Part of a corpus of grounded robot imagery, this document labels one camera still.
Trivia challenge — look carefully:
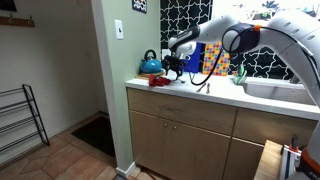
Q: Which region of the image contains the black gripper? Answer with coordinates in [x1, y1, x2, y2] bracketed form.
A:
[162, 54, 188, 81]

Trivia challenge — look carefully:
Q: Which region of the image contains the red cloth oven mitt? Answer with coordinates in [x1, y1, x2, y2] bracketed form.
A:
[148, 74, 172, 88]

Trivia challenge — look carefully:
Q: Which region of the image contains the wooden trivet board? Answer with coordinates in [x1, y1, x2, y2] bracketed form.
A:
[135, 70, 168, 80]

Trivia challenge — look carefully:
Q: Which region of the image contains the green dish sponge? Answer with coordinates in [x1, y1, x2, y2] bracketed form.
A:
[233, 64, 248, 86]

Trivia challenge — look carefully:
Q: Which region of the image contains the wooden kitchen base cabinet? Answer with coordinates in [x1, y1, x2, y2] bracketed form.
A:
[126, 87, 319, 180]

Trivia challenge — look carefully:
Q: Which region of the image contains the dark door mat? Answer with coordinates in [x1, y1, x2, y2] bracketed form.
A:
[70, 115, 117, 158]

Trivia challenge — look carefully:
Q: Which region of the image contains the steel kitchen sink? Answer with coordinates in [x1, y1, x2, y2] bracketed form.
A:
[242, 79, 316, 106]

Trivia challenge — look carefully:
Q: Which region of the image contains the light wooden block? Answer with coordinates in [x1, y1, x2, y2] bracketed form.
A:
[253, 139, 284, 180]

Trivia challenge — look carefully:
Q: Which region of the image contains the black metal shoe rack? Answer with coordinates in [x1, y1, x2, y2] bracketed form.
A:
[0, 83, 51, 158]

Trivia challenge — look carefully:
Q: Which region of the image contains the dark framed picture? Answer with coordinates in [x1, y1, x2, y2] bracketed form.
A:
[0, 0, 18, 13]

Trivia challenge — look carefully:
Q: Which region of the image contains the white wall outlet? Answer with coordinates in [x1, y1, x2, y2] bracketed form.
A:
[161, 48, 172, 60]

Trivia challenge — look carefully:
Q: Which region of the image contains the teal kettle with black handle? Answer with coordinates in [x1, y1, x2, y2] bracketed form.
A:
[138, 49, 164, 75]

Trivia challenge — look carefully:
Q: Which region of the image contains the metal drawer handle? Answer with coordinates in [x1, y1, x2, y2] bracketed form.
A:
[158, 105, 185, 114]

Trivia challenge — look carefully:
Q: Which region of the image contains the white light switch plate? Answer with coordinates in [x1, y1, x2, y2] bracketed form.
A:
[114, 19, 125, 41]

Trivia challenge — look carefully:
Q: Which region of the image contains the patterned wall picture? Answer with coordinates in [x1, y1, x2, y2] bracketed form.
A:
[131, 0, 148, 14]

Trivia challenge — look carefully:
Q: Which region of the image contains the aluminium mounting rail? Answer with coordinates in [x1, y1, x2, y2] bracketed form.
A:
[279, 134, 303, 180]

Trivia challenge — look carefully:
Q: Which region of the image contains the wooden coat hook rail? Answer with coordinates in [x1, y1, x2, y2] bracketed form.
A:
[0, 15, 36, 28]

